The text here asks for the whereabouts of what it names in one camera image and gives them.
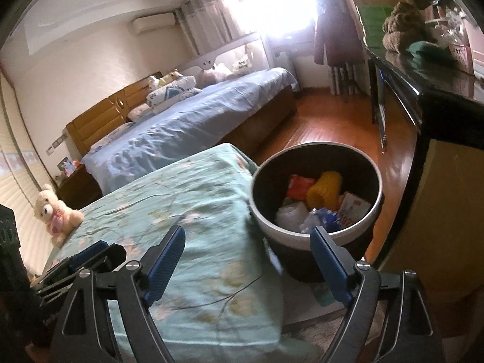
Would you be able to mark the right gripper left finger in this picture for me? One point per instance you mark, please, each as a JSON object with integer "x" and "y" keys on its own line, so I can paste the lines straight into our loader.
{"x": 84, "y": 331}

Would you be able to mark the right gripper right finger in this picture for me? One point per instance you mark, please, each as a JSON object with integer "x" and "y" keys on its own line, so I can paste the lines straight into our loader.
{"x": 409, "y": 332}

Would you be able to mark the red cardboard box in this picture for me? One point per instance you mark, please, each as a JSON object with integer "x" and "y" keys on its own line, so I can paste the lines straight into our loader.
{"x": 352, "y": 209}

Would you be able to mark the blue plastic wrapper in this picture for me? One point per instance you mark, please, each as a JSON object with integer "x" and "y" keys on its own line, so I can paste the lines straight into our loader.
{"x": 329, "y": 220}

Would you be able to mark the white foam net sleeve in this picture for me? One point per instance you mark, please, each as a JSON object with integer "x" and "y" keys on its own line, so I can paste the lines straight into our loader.
{"x": 291, "y": 216}

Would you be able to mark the orange foam net sleeve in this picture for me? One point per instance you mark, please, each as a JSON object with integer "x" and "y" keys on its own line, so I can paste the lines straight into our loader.
{"x": 326, "y": 191}

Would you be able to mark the red snack wrapper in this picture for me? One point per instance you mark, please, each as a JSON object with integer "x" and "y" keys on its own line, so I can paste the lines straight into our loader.
{"x": 298, "y": 187}

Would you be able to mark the white round trash bin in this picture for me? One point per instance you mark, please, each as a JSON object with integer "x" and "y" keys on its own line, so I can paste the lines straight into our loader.
{"x": 360, "y": 176}

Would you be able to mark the white teddy bear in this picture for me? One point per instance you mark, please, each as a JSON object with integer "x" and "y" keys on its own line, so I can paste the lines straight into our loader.
{"x": 59, "y": 219}

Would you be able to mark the dark wooden nightstand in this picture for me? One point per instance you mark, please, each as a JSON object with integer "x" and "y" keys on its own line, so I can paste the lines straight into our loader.
{"x": 79, "y": 190}

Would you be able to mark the wooden headboard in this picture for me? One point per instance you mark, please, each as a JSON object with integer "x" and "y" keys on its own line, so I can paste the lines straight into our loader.
{"x": 105, "y": 116}

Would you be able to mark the black glossy cabinet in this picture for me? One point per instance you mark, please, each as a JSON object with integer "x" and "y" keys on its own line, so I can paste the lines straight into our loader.
{"x": 444, "y": 104}

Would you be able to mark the blue covered bed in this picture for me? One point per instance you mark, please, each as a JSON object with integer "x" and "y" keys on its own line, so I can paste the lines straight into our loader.
{"x": 185, "y": 128}

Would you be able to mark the blue patterned pillow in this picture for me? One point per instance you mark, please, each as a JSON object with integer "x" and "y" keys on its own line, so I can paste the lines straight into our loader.
{"x": 178, "y": 90}

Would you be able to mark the green cloth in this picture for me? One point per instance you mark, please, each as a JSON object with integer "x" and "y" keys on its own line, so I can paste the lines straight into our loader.
{"x": 430, "y": 52}

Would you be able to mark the pink storage box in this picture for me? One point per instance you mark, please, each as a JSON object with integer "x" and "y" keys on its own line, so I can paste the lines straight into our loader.
{"x": 468, "y": 57}

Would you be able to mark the dark red hanging jacket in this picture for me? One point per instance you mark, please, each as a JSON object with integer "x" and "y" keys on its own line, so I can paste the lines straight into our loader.
{"x": 336, "y": 40}

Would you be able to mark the white air conditioner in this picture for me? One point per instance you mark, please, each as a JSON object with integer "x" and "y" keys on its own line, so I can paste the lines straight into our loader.
{"x": 153, "y": 22}

